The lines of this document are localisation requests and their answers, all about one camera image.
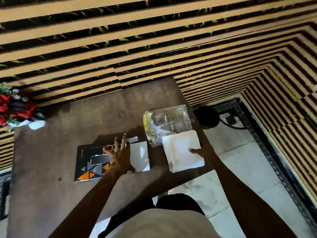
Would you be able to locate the person's left middle finger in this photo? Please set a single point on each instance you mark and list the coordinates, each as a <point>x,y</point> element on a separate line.
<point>124,141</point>

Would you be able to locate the person's right forearm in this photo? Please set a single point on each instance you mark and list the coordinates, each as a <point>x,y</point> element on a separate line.
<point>245,195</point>

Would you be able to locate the clear plastic bag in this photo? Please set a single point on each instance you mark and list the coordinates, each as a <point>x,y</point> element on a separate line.
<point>168,120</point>

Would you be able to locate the person's beige shirt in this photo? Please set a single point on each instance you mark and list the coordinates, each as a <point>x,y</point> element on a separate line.
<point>163,224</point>

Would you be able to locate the person's left forearm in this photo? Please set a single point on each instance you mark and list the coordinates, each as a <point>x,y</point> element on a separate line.
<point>89,205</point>

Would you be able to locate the dark grey card strip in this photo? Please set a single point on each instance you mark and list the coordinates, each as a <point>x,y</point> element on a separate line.
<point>99,159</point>

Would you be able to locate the person's right thumb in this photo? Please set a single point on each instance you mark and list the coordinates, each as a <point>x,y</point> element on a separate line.
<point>195,151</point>

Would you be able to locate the person's left thumb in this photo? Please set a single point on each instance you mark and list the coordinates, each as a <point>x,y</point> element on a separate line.
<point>132,169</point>

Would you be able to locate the small grey paper piece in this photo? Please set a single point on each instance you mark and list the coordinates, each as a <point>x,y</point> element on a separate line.
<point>133,139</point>

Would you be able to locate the person's left little finger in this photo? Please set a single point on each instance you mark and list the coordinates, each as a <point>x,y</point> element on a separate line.
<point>107,152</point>

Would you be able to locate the black box with orange triangles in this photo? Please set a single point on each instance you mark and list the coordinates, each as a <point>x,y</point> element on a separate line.
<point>85,168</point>

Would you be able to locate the white flower vase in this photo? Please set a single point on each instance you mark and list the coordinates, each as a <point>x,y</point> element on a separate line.
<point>34,123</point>

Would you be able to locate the dark metal furniture frame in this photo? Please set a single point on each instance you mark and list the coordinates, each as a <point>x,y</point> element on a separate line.
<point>3,195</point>

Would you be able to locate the round black floor object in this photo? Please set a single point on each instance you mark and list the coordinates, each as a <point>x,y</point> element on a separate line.
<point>206,116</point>

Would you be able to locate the person's left hand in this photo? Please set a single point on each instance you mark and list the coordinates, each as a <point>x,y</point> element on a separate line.
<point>120,158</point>

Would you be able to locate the red artificial flower bouquet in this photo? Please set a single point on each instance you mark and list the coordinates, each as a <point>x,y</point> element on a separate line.
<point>17,106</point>

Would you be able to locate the person's black shorts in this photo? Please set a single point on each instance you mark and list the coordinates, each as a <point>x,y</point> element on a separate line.
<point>180,202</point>

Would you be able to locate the person's right hand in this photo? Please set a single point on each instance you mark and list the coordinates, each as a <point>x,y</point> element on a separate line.
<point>209,154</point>

